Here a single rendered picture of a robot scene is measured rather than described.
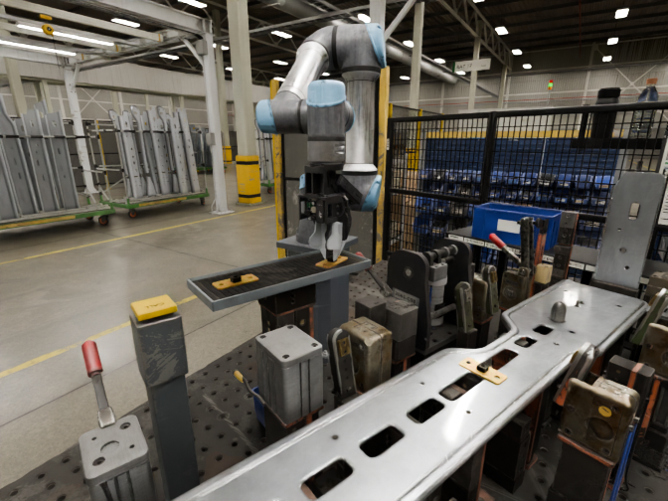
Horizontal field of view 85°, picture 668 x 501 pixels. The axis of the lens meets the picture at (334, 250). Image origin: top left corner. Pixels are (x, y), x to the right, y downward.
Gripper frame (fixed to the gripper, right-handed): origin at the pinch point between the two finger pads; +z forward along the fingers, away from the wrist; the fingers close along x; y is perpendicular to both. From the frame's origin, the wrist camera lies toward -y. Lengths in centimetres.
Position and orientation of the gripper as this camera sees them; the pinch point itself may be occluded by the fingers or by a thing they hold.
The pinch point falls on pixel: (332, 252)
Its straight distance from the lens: 82.8
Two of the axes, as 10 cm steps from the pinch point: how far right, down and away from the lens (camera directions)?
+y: -5.5, 2.4, -8.0
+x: 8.3, 1.6, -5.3
